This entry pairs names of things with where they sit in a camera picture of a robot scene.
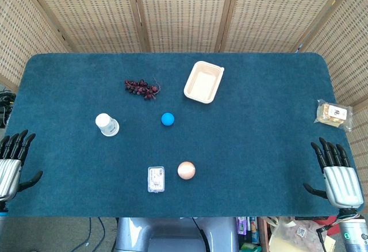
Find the dark red grape bunch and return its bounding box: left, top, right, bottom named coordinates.
left=124, top=77, right=162, bottom=101

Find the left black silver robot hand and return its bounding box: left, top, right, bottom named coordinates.
left=0, top=129, right=44, bottom=203

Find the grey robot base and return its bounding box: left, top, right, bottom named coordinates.
left=114, top=216, right=240, bottom=252

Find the white floral paper cup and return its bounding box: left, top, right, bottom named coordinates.
left=95, top=113, right=120, bottom=136
left=101, top=128, right=120, bottom=138

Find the clear plastic floss pick box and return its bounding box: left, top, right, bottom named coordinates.
left=147, top=166, right=166, bottom=194

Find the beige plastic food container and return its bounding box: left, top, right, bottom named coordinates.
left=183, top=60, right=225, bottom=106

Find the orange pink ball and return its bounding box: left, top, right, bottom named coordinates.
left=177, top=161, right=197, bottom=181

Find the blue ball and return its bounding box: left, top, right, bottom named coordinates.
left=160, top=112, right=175, bottom=127

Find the black cable bundle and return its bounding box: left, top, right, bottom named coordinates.
left=0, top=88, right=16, bottom=128

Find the black floor cable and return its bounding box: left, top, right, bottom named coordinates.
left=70, top=216, right=117, bottom=252

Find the clear packet of biscuits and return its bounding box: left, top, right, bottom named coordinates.
left=313, top=99, right=354, bottom=132

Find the crumpled paper bags pile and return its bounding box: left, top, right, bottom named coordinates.
left=258, top=216, right=338, bottom=252

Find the black cable on robot base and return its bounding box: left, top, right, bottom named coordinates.
left=191, top=216, right=209, bottom=252

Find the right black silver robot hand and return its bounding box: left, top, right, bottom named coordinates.
left=302, top=137, right=365, bottom=209

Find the teal blue table cloth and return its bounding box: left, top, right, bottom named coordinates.
left=4, top=52, right=359, bottom=217

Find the woven bamboo folding screen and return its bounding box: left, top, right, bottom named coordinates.
left=0, top=0, right=368, bottom=184

